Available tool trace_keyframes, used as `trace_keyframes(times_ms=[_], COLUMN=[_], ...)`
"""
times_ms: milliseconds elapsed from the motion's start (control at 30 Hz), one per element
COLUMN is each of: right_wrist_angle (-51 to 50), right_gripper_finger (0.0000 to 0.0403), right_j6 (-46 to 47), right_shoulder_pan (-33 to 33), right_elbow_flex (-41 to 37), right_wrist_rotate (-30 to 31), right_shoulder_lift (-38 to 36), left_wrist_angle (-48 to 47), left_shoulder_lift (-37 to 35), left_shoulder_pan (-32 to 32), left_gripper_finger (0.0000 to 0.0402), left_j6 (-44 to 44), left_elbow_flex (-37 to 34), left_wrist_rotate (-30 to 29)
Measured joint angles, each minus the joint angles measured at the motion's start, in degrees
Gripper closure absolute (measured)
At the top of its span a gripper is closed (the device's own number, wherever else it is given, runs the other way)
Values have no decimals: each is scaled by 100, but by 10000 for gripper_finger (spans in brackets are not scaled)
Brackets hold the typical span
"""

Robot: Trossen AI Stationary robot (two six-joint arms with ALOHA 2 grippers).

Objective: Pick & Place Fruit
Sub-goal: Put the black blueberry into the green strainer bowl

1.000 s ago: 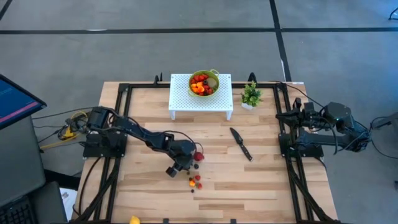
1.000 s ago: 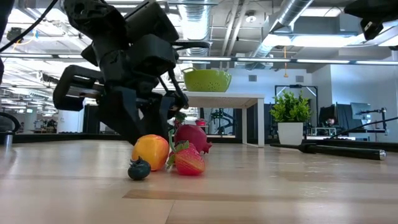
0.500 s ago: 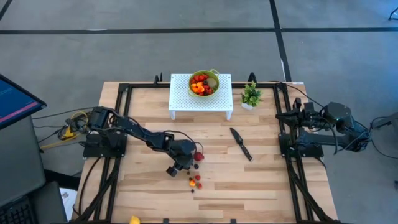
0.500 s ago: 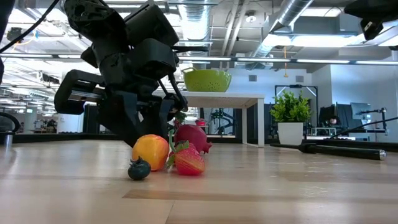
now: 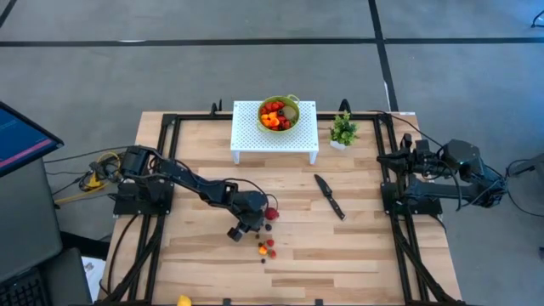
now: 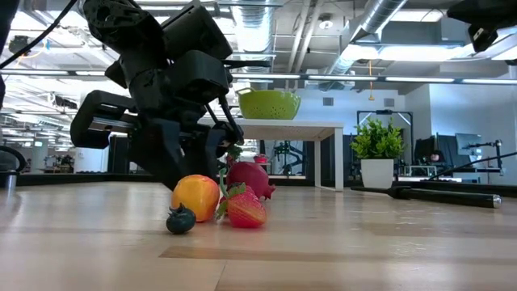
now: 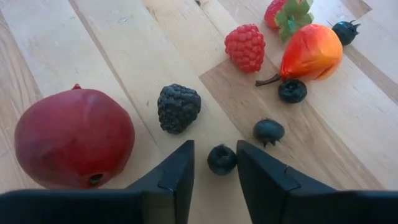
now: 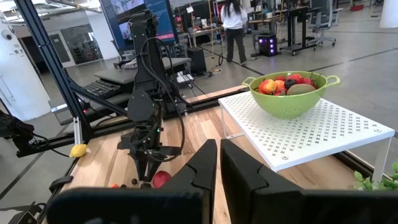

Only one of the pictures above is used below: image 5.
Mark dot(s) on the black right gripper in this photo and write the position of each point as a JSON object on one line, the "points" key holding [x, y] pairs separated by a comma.
{"points": [[425, 159]]}

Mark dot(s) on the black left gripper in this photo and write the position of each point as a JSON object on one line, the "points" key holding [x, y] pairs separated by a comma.
{"points": [[248, 223]]}

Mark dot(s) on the green colander bowl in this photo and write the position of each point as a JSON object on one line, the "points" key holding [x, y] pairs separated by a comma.
{"points": [[278, 130]]}

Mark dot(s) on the orange plastic peach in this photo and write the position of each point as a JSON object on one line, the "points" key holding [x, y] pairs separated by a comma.
{"points": [[263, 250], [273, 115], [275, 122], [267, 123]]}

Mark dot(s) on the yellow plastic lemon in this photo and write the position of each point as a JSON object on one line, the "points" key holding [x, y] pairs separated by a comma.
{"points": [[184, 301]]}

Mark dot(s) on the brown plastic kiwi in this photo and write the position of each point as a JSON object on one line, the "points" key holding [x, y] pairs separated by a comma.
{"points": [[290, 112]]}

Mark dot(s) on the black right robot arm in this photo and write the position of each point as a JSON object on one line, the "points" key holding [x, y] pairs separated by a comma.
{"points": [[442, 193]]}

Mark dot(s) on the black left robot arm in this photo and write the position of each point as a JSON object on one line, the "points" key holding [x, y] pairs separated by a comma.
{"points": [[191, 180]]}

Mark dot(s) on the dark red plastic apple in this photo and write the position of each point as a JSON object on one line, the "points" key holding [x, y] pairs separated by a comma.
{"points": [[273, 213]]}

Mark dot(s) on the small green potted plant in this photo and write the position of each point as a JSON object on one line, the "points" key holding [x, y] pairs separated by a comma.
{"points": [[343, 129]]}

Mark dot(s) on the black kitchen knife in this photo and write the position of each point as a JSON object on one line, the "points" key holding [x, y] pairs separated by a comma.
{"points": [[329, 196]]}

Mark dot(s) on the white perforated shelf riser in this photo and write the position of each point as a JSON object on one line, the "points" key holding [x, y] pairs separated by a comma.
{"points": [[246, 136]]}

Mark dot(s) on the white paper sheet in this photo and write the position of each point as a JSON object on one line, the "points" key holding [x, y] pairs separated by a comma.
{"points": [[92, 272]]}

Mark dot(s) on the black keyboard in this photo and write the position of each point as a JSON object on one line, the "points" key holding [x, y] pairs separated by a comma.
{"points": [[21, 293]]}

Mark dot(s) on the computer monitor blue screen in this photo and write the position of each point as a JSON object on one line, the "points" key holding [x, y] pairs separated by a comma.
{"points": [[21, 140]]}

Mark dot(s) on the black aluminium table frame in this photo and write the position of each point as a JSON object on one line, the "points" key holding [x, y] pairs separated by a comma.
{"points": [[152, 263]]}

